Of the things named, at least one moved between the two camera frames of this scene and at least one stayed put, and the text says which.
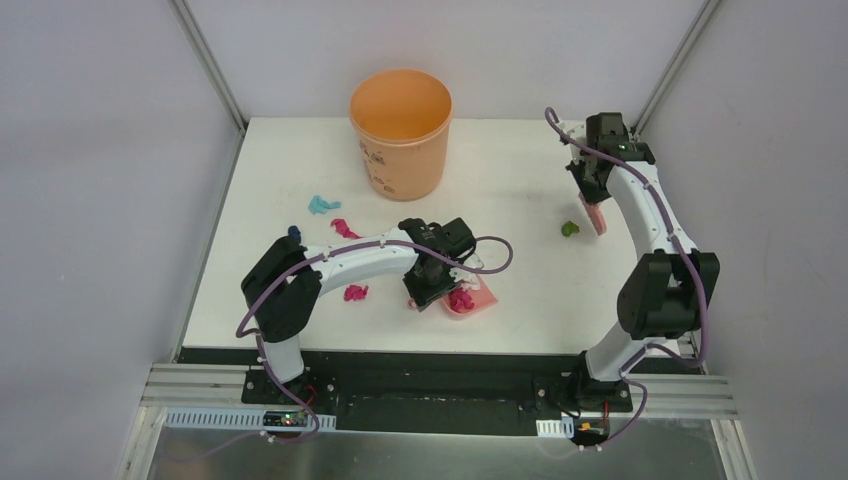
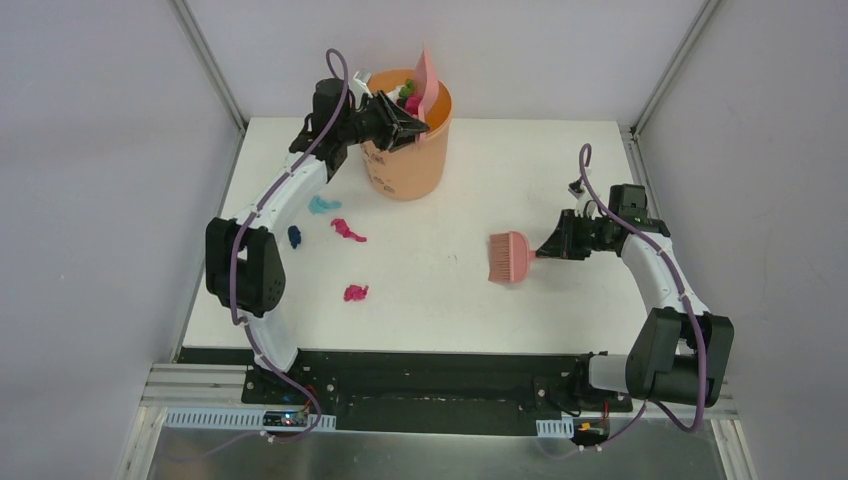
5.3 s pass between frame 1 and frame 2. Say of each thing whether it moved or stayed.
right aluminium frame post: stayed
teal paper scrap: stayed
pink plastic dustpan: moved
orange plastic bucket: stayed
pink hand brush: moved
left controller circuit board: stayed
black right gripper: moved
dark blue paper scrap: stayed
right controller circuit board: stayed
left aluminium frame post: stayed
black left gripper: moved
